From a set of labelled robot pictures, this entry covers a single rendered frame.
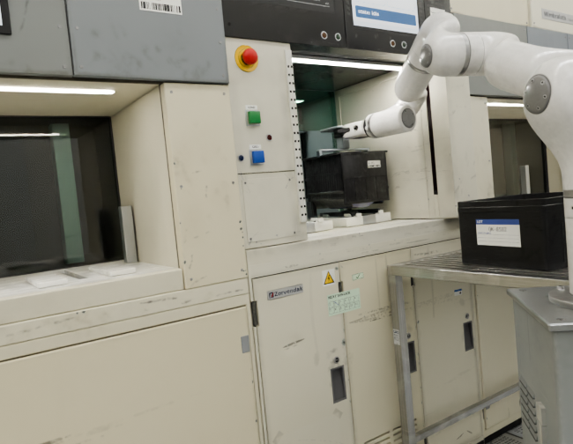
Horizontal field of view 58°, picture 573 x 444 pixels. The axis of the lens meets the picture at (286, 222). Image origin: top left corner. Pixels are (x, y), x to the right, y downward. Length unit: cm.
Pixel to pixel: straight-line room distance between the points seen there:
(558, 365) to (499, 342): 114
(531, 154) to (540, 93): 217
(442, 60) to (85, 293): 93
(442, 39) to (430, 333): 93
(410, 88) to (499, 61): 43
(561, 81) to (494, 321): 123
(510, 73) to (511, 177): 184
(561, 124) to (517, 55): 24
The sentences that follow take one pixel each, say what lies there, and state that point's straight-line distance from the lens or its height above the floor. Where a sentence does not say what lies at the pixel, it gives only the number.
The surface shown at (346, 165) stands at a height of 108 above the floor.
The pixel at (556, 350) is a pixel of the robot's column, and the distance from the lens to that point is 93.
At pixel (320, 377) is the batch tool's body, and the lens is 148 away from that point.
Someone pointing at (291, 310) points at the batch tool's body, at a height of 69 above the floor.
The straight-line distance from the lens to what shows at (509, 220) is 139.
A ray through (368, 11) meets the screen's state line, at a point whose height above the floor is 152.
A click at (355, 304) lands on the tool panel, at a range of 152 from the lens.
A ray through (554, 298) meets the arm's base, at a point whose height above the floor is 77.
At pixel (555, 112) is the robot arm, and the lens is 95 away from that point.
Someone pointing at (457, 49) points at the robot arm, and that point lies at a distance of 128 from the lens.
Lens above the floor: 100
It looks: 3 degrees down
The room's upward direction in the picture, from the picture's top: 6 degrees counter-clockwise
